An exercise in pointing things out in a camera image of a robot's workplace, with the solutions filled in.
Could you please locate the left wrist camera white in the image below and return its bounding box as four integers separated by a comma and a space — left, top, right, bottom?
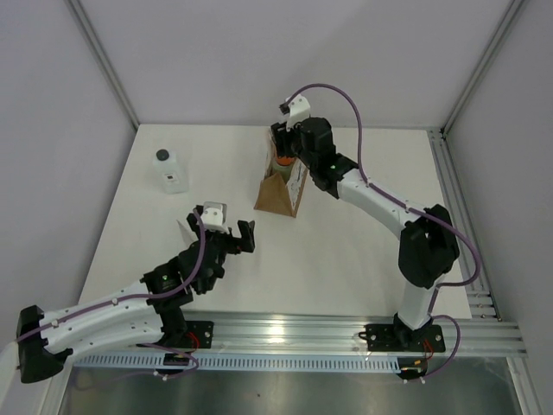
200, 201, 230, 234

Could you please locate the left aluminium frame post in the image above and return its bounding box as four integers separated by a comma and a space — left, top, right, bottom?
64, 0, 140, 131

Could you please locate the right side aluminium rail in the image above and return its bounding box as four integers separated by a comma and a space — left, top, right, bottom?
427, 127, 503, 322

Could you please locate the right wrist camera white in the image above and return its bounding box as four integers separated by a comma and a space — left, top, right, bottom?
279, 94, 311, 131

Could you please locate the right aluminium frame post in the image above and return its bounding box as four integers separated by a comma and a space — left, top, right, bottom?
441, 0, 528, 139

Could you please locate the orange bottle blue cap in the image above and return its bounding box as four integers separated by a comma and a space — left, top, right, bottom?
276, 156, 296, 167

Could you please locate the clear bottle black cap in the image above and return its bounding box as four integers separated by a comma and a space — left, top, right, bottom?
153, 149, 189, 195

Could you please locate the white slotted cable duct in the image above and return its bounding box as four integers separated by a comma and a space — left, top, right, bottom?
74, 351, 400, 374

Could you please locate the purple cable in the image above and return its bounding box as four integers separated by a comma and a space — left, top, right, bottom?
15, 207, 200, 381
287, 83, 484, 384

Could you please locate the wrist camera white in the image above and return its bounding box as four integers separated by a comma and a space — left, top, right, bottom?
279, 94, 311, 131
200, 201, 230, 234

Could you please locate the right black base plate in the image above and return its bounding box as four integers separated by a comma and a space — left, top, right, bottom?
359, 322, 447, 385

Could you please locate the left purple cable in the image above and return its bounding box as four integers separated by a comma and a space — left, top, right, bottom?
15, 207, 200, 381

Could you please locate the aluminium mounting rail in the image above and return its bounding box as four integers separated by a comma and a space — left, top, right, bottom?
183, 310, 527, 357

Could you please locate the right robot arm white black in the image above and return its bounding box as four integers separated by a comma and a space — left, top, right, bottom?
270, 117, 460, 350

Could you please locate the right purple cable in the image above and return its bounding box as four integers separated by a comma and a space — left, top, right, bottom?
287, 83, 484, 384

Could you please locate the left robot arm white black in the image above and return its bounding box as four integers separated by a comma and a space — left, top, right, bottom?
16, 205, 256, 384

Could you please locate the green bottle white cap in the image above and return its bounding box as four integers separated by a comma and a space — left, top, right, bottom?
271, 160, 295, 182

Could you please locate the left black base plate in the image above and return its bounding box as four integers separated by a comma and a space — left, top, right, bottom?
137, 320, 215, 375

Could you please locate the aluminium frame post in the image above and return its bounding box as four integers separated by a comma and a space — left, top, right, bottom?
441, 0, 528, 139
64, 0, 140, 131

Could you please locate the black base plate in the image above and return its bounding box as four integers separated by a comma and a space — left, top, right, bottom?
137, 320, 215, 375
359, 322, 447, 385

